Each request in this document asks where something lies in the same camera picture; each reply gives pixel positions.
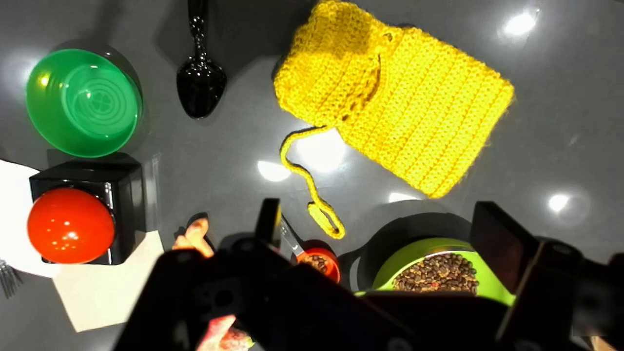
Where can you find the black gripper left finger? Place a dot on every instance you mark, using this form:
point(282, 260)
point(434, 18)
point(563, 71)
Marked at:
point(267, 227)

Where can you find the black plastic spoon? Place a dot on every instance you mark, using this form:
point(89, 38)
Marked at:
point(200, 81)

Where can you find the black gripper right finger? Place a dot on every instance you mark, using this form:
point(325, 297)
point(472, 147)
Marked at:
point(538, 274)

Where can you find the yellow crochet pouch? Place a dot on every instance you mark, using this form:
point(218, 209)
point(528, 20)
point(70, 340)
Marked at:
point(405, 100)

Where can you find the orange white plush toy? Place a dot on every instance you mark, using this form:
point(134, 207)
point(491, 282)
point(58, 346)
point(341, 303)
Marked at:
point(220, 334)

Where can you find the small green bowl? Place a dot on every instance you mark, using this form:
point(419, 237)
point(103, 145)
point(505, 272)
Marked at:
point(82, 104)

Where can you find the white paper sheet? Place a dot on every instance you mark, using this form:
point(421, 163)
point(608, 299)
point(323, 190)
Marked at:
point(91, 295)

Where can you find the lime green mixing bowl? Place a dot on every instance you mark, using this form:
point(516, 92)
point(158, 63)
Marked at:
point(436, 266)

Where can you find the red measuring cup near bowl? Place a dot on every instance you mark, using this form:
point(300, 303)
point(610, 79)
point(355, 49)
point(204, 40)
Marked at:
point(316, 256)

